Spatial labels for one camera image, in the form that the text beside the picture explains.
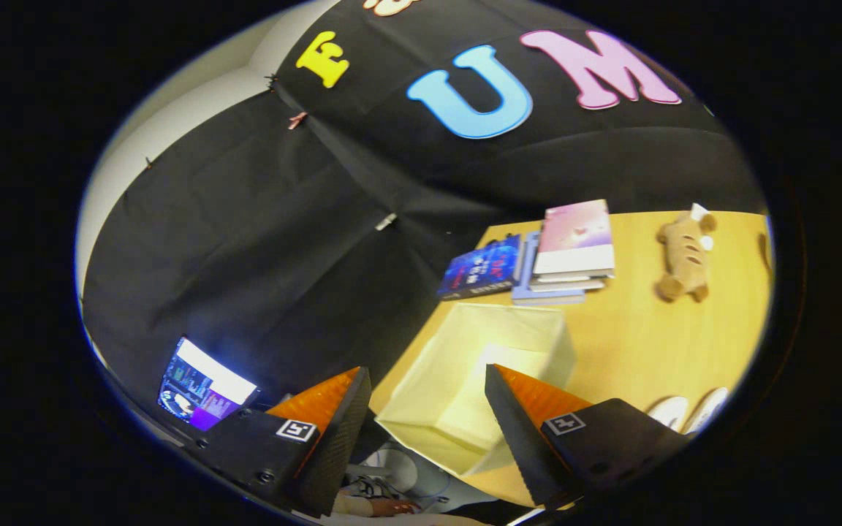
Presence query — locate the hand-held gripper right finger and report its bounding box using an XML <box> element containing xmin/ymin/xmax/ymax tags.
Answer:
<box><xmin>485</xmin><ymin>363</ymin><xmax>691</xmax><ymax>510</ymax></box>

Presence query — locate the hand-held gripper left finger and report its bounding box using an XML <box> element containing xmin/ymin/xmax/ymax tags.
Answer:
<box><xmin>191</xmin><ymin>367</ymin><xmax>373</xmax><ymax>518</ymax></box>

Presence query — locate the white canvas shoe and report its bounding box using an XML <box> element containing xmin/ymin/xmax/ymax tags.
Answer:
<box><xmin>646</xmin><ymin>395</ymin><xmax>690</xmax><ymax>432</ymax></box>
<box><xmin>683</xmin><ymin>386</ymin><xmax>729</xmax><ymax>437</ymax></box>

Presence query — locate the pale blue book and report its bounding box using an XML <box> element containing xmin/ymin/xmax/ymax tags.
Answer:
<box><xmin>511</xmin><ymin>231</ymin><xmax>587</xmax><ymax>306</ymax></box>

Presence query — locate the monitor screen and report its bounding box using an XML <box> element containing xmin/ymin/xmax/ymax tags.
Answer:
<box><xmin>157</xmin><ymin>336</ymin><xmax>259</xmax><ymax>432</ymax></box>

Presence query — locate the white book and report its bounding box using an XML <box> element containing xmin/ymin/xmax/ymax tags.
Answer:
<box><xmin>529</xmin><ymin>267</ymin><xmax>615</xmax><ymax>293</ymax></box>

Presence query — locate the dark blue book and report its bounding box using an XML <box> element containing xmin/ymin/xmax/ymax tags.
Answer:
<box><xmin>436</xmin><ymin>234</ymin><xmax>523</xmax><ymax>302</ymax></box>

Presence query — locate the pink cover book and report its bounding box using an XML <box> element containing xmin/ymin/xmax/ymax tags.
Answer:
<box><xmin>532</xmin><ymin>199</ymin><xmax>615</xmax><ymax>277</ymax></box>

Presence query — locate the black backdrop cloth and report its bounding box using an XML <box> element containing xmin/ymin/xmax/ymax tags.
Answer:
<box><xmin>81</xmin><ymin>0</ymin><xmax>769</xmax><ymax>424</ymax></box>

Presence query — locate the brown bread plush toy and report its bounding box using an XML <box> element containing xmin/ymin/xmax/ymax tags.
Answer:
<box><xmin>655</xmin><ymin>203</ymin><xmax>718</xmax><ymax>303</ymax></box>

